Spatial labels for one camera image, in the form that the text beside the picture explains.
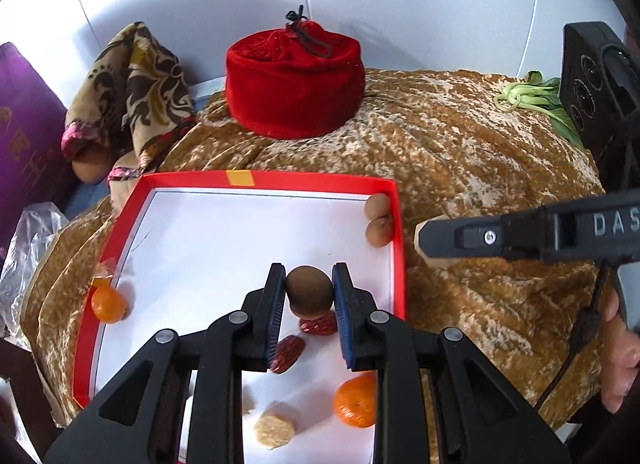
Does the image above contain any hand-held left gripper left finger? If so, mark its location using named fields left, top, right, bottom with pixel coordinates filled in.
left=45, top=263, right=287, bottom=464

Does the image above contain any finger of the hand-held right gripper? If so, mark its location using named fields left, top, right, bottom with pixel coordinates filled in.
left=417, top=206, right=551, bottom=262

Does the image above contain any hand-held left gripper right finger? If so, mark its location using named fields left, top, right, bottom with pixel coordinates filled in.
left=332, top=262, right=571, bottom=464

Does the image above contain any wrinkled red date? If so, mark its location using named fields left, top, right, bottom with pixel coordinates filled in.
left=299, top=310, right=340, bottom=337
left=270, top=335, right=306, bottom=375

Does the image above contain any brown longan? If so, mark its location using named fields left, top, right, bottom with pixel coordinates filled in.
left=285, top=265, right=335, bottom=320
left=366, top=216, right=394, bottom=248
left=364, top=192, right=392, bottom=221

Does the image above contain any red box with white inside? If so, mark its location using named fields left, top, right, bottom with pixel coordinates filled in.
left=72, top=170, right=407, bottom=464

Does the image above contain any orange tangerine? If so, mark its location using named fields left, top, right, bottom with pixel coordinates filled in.
left=91, top=286, right=127, bottom=323
left=333, top=372, right=378, bottom=429

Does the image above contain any person's right hand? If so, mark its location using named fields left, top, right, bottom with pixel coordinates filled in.
left=601, top=289, right=640, bottom=413

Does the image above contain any green bok choy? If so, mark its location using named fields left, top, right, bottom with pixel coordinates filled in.
left=493, top=70, right=586, bottom=150

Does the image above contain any brown velvet blanket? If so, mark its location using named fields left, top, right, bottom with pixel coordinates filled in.
left=22, top=66, right=608, bottom=427

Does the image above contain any clear plastic bag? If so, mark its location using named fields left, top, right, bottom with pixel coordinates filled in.
left=0, top=201, right=68, bottom=345

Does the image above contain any brown floral patterned cloth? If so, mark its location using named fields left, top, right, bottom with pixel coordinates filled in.
left=61, top=21, right=198, bottom=195

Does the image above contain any purple cushion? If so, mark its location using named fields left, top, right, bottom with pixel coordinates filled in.
left=0, top=41, right=71, bottom=255

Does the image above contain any black cable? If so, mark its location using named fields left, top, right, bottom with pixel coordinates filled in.
left=535, top=264, right=609, bottom=410

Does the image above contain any red velvet drawstring bag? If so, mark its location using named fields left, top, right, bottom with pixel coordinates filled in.
left=224, top=5, right=362, bottom=140

